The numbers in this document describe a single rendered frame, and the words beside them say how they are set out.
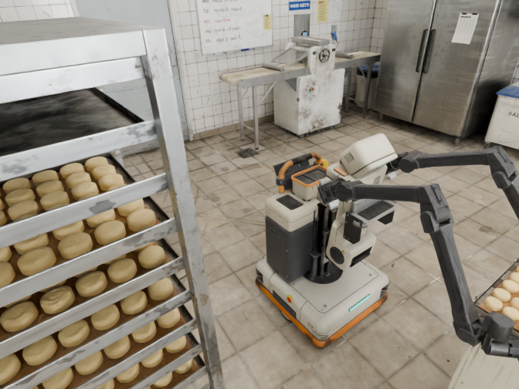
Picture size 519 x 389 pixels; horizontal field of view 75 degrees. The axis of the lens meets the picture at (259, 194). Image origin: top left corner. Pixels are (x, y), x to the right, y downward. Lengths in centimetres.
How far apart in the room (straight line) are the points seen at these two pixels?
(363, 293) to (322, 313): 30
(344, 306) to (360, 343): 30
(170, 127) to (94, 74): 12
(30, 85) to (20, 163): 10
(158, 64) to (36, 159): 20
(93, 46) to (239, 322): 207
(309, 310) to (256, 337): 42
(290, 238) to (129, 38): 158
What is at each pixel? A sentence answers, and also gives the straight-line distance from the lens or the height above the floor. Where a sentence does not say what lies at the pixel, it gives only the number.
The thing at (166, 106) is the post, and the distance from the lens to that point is 51.
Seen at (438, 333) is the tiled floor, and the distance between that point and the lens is 250.
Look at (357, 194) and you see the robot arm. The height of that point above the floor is 113.
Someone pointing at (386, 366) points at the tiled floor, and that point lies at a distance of 226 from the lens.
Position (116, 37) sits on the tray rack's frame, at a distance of 48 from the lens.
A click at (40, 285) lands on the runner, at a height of 150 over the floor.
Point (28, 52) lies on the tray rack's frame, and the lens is 46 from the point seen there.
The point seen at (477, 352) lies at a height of 68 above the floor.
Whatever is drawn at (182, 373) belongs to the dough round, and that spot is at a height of 104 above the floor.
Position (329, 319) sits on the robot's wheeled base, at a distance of 204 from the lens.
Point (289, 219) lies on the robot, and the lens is 183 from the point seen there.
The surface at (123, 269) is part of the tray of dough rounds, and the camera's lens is 69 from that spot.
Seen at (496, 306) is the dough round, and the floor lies 92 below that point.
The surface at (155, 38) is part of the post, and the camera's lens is 49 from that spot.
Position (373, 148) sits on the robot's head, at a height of 123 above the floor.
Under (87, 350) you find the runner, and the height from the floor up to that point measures 132.
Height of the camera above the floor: 186
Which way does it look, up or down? 31 degrees down
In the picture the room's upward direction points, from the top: 3 degrees counter-clockwise
